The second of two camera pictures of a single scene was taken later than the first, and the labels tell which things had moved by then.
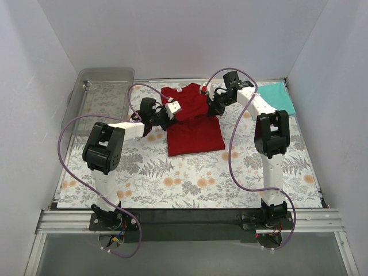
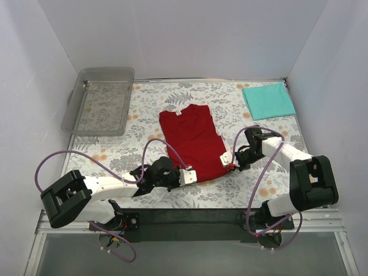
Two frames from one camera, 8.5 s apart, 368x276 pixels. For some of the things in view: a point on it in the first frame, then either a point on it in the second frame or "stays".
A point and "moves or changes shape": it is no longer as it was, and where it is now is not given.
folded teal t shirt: (276, 96) stays
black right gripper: (214, 103) → (240, 160)
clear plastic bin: (97, 95) stays
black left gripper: (165, 119) → (175, 178)
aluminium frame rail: (303, 221) stays
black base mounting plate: (145, 225) stays
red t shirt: (192, 130) moves or changes shape
